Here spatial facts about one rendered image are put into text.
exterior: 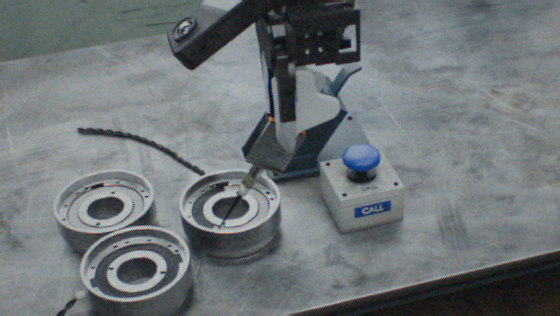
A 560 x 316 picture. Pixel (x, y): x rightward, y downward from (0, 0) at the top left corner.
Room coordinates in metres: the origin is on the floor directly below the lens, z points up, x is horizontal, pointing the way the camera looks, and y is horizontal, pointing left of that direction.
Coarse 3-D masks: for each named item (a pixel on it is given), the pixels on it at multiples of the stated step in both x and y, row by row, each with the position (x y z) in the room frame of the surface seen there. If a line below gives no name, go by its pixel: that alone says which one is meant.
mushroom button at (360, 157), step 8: (360, 144) 0.77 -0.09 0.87; (368, 144) 0.77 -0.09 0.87; (344, 152) 0.76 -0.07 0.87; (352, 152) 0.75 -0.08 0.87; (360, 152) 0.75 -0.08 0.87; (368, 152) 0.75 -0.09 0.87; (376, 152) 0.75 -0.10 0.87; (344, 160) 0.75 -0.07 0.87; (352, 160) 0.74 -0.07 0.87; (360, 160) 0.74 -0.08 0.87; (368, 160) 0.74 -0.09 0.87; (376, 160) 0.74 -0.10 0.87; (352, 168) 0.74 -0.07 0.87; (360, 168) 0.73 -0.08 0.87; (368, 168) 0.73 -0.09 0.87
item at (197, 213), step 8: (216, 184) 0.77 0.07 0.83; (224, 184) 0.77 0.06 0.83; (208, 192) 0.76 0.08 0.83; (216, 192) 0.76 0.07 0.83; (200, 200) 0.75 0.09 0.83; (208, 200) 0.75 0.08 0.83; (192, 208) 0.73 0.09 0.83; (200, 208) 0.73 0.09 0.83; (192, 216) 0.72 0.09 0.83; (200, 216) 0.72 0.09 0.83; (200, 224) 0.71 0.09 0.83; (208, 224) 0.71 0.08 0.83
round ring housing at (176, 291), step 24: (120, 240) 0.69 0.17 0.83; (144, 240) 0.69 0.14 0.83; (168, 240) 0.68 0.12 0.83; (96, 264) 0.66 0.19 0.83; (120, 264) 0.65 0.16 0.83; (144, 264) 0.66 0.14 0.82; (96, 288) 0.62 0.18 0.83; (120, 288) 0.62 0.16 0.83; (144, 288) 0.62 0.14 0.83; (168, 288) 0.60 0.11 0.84; (120, 312) 0.59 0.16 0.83; (144, 312) 0.59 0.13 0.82; (168, 312) 0.61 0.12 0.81
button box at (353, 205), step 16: (336, 160) 0.78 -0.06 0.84; (384, 160) 0.77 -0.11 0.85; (336, 176) 0.75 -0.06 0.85; (352, 176) 0.74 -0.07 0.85; (368, 176) 0.74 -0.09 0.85; (384, 176) 0.75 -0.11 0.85; (336, 192) 0.72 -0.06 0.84; (352, 192) 0.72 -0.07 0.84; (368, 192) 0.72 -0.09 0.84; (384, 192) 0.72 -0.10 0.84; (400, 192) 0.72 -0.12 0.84; (336, 208) 0.72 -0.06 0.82; (352, 208) 0.71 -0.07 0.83; (368, 208) 0.72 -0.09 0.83; (384, 208) 0.72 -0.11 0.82; (400, 208) 0.72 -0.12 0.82; (336, 224) 0.72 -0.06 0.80; (352, 224) 0.71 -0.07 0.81; (368, 224) 0.72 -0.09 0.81; (384, 224) 0.72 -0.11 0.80
